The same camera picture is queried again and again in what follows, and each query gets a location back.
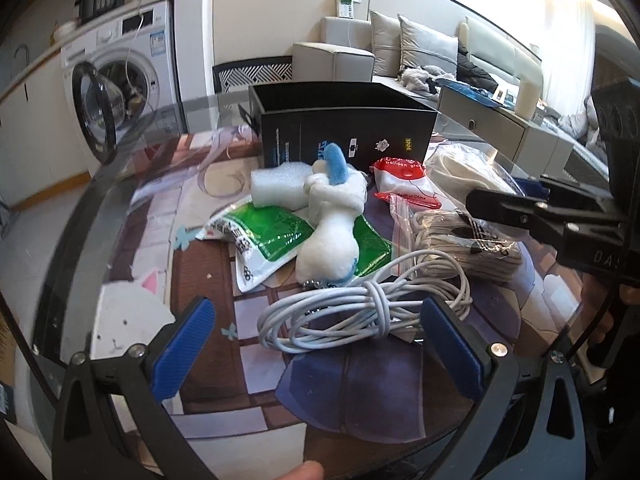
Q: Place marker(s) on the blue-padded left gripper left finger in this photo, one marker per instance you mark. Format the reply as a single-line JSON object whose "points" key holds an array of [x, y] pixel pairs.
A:
{"points": [[88, 440]]}

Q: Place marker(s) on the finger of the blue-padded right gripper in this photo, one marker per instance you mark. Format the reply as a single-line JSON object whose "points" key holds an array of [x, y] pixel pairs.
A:
{"points": [[531, 188], [504, 208]]}

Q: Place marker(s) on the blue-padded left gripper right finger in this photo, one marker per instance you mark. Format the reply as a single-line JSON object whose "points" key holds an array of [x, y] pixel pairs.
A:
{"points": [[525, 422]]}

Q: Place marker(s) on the adidas bag of laces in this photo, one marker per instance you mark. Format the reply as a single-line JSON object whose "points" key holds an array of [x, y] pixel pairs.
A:
{"points": [[480, 250]]}

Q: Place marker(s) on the red white packet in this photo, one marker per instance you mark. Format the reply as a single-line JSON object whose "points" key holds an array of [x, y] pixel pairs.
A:
{"points": [[406, 179]]}

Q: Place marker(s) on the white plush toy blue ear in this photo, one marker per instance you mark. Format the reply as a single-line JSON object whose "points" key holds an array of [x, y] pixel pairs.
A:
{"points": [[336, 194]]}

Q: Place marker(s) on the white foam block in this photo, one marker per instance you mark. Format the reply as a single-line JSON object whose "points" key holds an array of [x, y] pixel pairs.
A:
{"points": [[281, 186]]}

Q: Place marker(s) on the green white snack packet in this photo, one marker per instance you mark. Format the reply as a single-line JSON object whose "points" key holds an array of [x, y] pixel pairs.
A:
{"points": [[264, 239]]}

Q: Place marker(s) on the person's right hand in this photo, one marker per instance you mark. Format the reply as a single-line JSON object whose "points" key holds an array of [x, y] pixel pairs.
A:
{"points": [[592, 296]]}

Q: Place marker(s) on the grey side cabinet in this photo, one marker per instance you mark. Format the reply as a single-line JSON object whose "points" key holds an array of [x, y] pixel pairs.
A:
{"points": [[534, 149]]}

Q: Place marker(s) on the white plastic bag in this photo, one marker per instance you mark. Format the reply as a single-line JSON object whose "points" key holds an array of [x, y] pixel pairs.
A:
{"points": [[455, 169]]}

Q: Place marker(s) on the white cylinder on cabinet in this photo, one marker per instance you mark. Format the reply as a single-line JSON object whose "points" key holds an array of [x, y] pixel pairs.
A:
{"points": [[527, 99]]}

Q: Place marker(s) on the black jacket on sofa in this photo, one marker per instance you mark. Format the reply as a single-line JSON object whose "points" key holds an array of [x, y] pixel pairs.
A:
{"points": [[471, 74]]}

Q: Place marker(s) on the anime print table mat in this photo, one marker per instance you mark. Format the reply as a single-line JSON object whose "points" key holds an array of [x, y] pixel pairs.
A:
{"points": [[371, 408]]}

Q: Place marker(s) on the black cardboard box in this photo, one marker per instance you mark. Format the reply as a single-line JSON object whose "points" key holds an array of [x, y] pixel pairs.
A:
{"points": [[297, 120]]}

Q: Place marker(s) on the grey cushion right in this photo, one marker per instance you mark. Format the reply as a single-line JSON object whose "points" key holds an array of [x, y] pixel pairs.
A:
{"points": [[423, 46]]}

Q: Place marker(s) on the grey cushion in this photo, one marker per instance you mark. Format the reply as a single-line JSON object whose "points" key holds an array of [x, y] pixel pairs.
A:
{"points": [[385, 43], [423, 46]]}

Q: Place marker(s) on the grey cushion left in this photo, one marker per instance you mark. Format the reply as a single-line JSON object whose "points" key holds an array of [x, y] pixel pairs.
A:
{"points": [[385, 43]]}

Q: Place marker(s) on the beige sofa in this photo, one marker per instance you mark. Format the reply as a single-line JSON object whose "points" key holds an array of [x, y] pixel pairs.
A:
{"points": [[344, 53]]}

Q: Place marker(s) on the black patterned chair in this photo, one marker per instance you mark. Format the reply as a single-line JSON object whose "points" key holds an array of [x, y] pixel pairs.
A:
{"points": [[243, 73]]}

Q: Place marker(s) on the white washing machine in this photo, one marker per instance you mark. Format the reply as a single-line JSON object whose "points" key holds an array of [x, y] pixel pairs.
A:
{"points": [[120, 77]]}

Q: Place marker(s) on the white bowl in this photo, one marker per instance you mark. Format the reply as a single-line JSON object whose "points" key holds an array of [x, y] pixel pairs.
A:
{"points": [[62, 31]]}

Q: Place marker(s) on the white wall phone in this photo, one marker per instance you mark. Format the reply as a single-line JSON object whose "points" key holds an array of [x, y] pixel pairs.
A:
{"points": [[345, 8]]}

